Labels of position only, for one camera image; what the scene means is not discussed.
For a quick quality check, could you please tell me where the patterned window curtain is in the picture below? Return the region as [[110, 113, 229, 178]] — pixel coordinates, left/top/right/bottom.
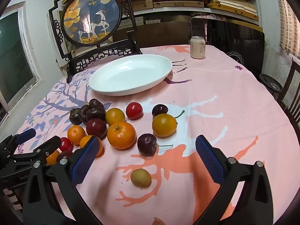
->
[[275, 0, 300, 57]]

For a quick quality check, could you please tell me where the large orange mandarin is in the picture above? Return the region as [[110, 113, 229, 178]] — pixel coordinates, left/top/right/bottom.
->
[[107, 121, 137, 150]]

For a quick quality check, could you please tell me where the white oval plate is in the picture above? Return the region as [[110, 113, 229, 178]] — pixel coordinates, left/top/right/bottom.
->
[[89, 54, 173, 96]]

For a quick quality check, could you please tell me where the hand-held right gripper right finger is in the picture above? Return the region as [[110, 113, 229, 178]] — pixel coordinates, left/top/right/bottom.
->
[[195, 135, 275, 225]]

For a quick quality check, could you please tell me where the dark red plum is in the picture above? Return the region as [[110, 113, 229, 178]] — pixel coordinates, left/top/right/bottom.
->
[[86, 118, 107, 140]]

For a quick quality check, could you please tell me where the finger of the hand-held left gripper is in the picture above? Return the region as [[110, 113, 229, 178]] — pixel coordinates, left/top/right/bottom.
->
[[0, 128, 37, 156], [10, 136, 62, 164]]

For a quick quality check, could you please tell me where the small orange mandarin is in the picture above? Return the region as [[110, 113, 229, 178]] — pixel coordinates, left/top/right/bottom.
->
[[46, 149, 60, 166], [80, 135, 104, 157], [67, 125, 86, 145]]

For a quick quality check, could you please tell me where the black round stand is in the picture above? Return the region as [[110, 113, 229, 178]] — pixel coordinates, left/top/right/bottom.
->
[[259, 73, 283, 96]]

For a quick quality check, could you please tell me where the red cherry tomato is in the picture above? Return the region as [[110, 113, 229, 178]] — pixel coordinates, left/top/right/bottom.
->
[[126, 102, 143, 120], [59, 137, 73, 152]]

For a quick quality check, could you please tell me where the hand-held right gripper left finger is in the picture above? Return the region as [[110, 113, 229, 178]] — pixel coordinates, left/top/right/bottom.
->
[[22, 135, 104, 225]]

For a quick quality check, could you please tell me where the white framed window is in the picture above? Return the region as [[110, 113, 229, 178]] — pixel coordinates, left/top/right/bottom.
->
[[0, 2, 40, 113]]

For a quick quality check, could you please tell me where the small yellow-orange round fruit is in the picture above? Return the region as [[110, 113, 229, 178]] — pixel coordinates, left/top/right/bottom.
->
[[105, 108, 125, 126]]

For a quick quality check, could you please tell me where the white storage shelf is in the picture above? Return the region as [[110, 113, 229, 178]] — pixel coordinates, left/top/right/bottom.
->
[[63, 0, 262, 27]]

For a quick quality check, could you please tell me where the small white cup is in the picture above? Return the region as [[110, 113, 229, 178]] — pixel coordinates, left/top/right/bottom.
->
[[190, 36, 206, 59]]

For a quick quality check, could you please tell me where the large yellow-orange round fruit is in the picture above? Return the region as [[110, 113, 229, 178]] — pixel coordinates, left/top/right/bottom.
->
[[152, 114, 177, 138]]

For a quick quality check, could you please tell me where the dark brown water chestnut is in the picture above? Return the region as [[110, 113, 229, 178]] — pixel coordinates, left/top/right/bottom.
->
[[78, 105, 91, 123], [86, 108, 106, 122], [70, 108, 82, 125], [89, 98, 105, 110]]

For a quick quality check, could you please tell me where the dark red cherry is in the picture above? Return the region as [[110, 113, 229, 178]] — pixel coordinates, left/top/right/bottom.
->
[[137, 133, 174, 156], [152, 104, 185, 119]]

